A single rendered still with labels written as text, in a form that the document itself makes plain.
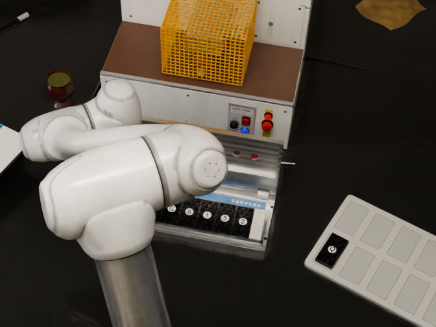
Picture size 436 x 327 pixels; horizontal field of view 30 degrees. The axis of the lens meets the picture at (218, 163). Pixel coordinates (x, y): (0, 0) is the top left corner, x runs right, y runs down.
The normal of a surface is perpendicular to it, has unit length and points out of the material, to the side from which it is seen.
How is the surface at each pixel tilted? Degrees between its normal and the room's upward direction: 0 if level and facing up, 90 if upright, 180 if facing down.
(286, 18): 90
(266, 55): 0
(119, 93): 14
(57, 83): 0
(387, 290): 0
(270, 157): 79
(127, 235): 60
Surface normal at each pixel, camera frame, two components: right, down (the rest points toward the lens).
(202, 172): 0.55, 0.15
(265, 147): -0.19, 0.63
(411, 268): 0.03, -0.62
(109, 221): 0.32, 0.34
